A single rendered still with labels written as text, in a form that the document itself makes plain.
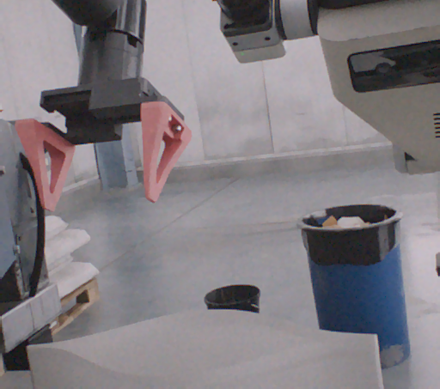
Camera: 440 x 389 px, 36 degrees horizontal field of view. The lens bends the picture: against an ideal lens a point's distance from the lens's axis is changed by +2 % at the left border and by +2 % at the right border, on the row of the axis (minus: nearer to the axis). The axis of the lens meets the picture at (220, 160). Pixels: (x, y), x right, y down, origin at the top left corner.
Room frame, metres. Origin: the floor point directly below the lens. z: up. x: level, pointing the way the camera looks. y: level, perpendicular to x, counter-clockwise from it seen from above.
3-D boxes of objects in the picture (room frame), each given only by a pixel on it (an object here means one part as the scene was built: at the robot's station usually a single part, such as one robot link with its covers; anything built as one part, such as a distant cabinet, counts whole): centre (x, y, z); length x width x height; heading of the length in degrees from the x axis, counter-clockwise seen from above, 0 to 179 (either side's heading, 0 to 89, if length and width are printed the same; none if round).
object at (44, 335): (1.02, 0.33, 0.98); 0.09 x 0.05 x 0.05; 162
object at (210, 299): (3.30, 0.04, 0.13); 0.30 x 0.30 x 0.26
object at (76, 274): (4.19, 1.21, 0.20); 0.67 x 0.43 x 0.15; 162
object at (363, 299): (3.00, -0.55, 0.32); 0.51 x 0.48 x 0.65; 162
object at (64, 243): (4.18, 1.23, 0.44); 0.68 x 0.44 x 0.15; 162
